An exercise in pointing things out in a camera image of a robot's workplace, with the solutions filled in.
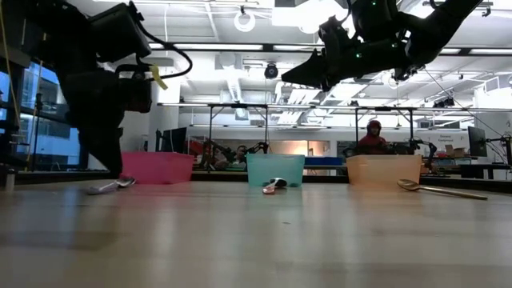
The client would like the gold metal spoon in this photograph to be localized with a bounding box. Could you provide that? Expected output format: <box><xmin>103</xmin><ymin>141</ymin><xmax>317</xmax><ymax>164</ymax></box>
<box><xmin>396</xmin><ymin>178</ymin><xmax>489</xmax><ymax>202</ymax></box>

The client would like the purple-handled silver spoon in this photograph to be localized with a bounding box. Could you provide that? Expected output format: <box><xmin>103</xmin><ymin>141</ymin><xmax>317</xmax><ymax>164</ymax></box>
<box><xmin>85</xmin><ymin>175</ymin><xmax>137</xmax><ymax>196</ymax></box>

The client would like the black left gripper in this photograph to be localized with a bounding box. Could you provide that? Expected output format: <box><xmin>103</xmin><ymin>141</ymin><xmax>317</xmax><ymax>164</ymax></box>
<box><xmin>59</xmin><ymin>70</ymin><xmax>153</xmax><ymax>178</ymax></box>

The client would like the black computer monitor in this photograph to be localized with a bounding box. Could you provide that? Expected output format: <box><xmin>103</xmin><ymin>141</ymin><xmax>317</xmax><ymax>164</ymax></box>
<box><xmin>159</xmin><ymin>126</ymin><xmax>188</xmax><ymax>154</ymax></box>
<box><xmin>467</xmin><ymin>126</ymin><xmax>488</xmax><ymax>158</ymax></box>

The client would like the yellow cable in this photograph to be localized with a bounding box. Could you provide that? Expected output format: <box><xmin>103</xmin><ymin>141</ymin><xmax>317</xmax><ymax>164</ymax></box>
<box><xmin>0</xmin><ymin>0</ymin><xmax>21</xmax><ymax>121</ymax></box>

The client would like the orange-handled silver spoon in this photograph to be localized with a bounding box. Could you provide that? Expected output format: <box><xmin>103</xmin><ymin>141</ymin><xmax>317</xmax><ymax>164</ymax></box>
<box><xmin>262</xmin><ymin>177</ymin><xmax>288</xmax><ymax>196</ymax></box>

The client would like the black workstation frame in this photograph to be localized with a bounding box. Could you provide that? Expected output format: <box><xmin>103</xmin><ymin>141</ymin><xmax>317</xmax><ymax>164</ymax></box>
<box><xmin>206</xmin><ymin>102</ymin><xmax>270</xmax><ymax>169</ymax></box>
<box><xmin>354</xmin><ymin>106</ymin><xmax>416</xmax><ymax>156</ymax></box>

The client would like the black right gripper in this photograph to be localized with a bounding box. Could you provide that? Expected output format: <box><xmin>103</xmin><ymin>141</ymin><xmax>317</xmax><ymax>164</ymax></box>
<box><xmin>282</xmin><ymin>18</ymin><xmax>413</xmax><ymax>91</ymax></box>

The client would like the yellow tape tag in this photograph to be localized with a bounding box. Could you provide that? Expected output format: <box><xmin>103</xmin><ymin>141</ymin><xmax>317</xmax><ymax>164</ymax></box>
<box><xmin>149</xmin><ymin>65</ymin><xmax>169</xmax><ymax>91</ymax></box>

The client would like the blue storage box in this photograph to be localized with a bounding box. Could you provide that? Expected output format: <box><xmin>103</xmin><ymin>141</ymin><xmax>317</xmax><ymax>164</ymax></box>
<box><xmin>304</xmin><ymin>156</ymin><xmax>346</xmax><ymax>167</ymax></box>

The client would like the person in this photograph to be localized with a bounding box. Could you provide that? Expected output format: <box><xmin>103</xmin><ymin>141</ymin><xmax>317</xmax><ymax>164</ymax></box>
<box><xmin>357</xmin><ymin>119</ymin><xmax>389</xmax><ymax>156</ymax></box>
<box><xmin>234</xmin><ymin>144</ymin><xmax>249</xmax><ymax>164</ymax></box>

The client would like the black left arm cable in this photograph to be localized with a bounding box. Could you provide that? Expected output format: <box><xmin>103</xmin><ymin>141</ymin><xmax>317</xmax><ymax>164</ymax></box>
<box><xmin>135</xmin><ymin>19</ymin><xmax>194</xmax><ymax>81</ymax></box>

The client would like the teal translucent plastic bin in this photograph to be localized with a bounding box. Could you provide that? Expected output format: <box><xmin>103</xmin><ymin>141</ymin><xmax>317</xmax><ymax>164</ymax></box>
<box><xmin>246</xmin><ymin>153</ymin><xmax>306</xmax><ymax>188</ymax></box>

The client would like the red translucent plastic bin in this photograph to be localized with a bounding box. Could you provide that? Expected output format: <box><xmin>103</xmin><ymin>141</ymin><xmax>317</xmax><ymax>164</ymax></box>
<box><xmin>121</xmin><ymin>150</ymin><xmax>196</xmax><ymax>185</ymax></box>

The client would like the orange translucent plastic bin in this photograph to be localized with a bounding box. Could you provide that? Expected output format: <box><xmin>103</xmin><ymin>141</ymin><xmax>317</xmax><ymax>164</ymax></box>
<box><xmin>346</xmin><ymin>154</ymin><xmax>423</xmax><ymax>187</ymax></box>

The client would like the black ceiling camera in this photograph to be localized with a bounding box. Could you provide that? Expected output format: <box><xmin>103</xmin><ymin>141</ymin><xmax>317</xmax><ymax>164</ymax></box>
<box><xmin>263</xmin><ymin>62</ymin><xmax>280</xmax><ymax>80</ymax></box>

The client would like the white ring light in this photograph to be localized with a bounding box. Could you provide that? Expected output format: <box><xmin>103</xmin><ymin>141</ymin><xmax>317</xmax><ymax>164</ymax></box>
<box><xmin>234</xmin><ymin>10</ymin><xmax>257</xmax><ymax>33</ymax></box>

